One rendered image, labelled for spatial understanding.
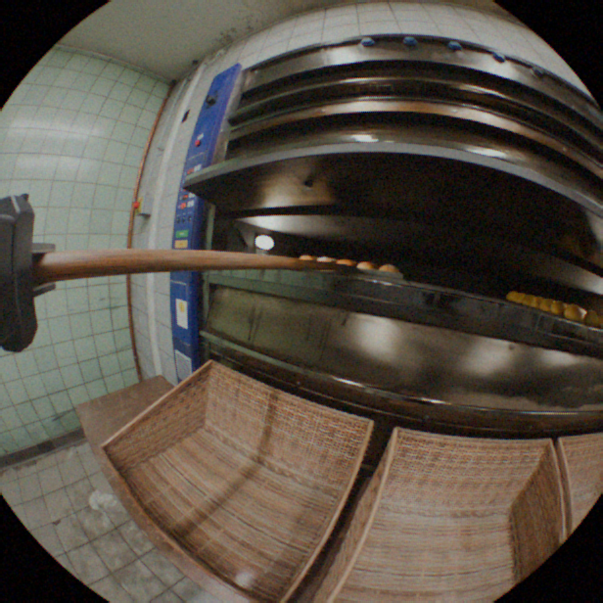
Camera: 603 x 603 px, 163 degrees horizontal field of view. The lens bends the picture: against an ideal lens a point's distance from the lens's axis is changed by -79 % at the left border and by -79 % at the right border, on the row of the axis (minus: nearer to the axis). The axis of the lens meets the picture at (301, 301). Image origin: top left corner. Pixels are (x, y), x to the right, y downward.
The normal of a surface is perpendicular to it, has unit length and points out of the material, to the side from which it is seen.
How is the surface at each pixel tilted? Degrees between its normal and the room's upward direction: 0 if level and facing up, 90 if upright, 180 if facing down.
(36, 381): 90
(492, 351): 70
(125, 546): 0
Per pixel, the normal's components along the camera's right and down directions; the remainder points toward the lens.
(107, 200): 0.89, 0.17
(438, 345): -0.38, -0.22
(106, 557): 0.10, -0.98
